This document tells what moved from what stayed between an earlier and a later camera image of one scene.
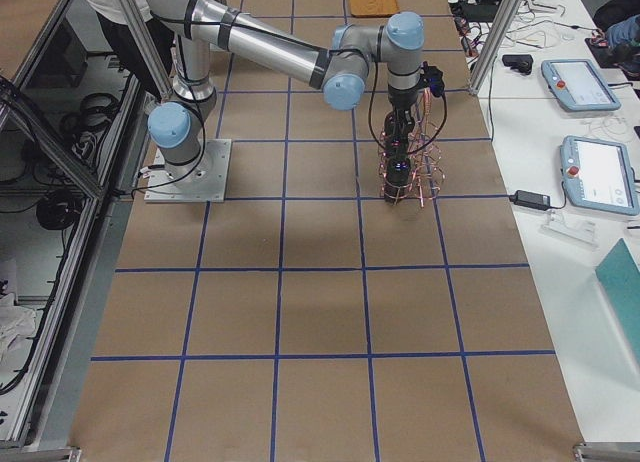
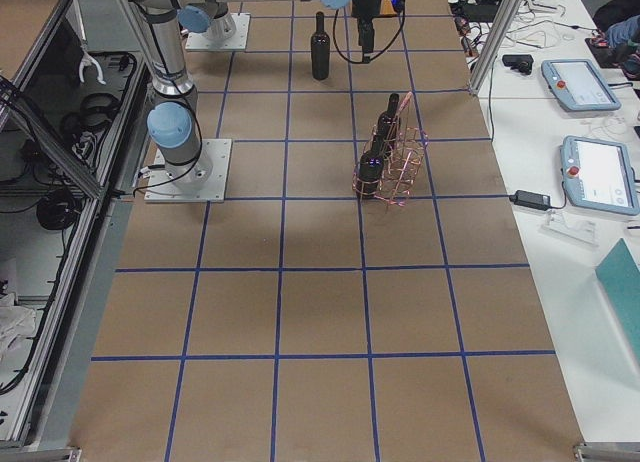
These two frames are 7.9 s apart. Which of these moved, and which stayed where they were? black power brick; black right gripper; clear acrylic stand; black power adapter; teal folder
Moved: black right gripper
Stayed: black power adapter; clear acrylic stand; black power brick; teal folder
